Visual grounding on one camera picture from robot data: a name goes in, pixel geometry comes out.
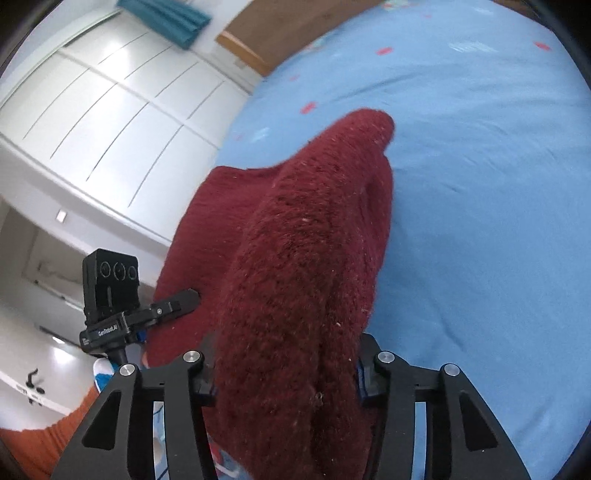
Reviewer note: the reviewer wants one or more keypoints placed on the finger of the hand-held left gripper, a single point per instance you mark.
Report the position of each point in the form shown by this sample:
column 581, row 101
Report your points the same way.
column 178, row 302

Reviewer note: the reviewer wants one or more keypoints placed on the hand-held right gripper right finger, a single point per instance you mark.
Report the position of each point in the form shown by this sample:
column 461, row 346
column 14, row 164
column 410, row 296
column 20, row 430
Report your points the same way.
column 369, row 383

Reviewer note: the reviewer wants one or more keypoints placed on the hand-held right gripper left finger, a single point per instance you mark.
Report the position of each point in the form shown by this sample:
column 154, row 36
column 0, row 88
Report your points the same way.
column 184, row 392

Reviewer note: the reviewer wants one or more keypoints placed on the dark red knit sweater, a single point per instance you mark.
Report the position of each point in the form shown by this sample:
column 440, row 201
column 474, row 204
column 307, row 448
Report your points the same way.
column 300, row 277

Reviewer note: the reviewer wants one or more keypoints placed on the person's left forearm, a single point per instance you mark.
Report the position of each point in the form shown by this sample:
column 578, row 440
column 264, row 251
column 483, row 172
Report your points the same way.
column 41, row 443

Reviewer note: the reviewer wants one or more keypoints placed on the white wardrobe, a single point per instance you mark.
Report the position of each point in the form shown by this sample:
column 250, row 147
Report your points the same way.
column 115, row 115

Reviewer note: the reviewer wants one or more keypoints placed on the blue printed bed sheet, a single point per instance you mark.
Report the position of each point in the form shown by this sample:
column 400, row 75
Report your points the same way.
column 475, row 184

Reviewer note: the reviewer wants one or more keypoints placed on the teal curtain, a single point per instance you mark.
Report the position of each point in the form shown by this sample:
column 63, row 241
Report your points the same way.
column 171, row 21

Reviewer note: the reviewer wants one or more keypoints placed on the wooden headboard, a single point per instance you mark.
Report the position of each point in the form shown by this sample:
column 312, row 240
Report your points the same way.
column 286, row 32

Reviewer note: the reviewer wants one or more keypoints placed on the white light switch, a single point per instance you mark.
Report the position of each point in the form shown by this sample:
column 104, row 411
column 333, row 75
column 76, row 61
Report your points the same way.
column 61, row 215

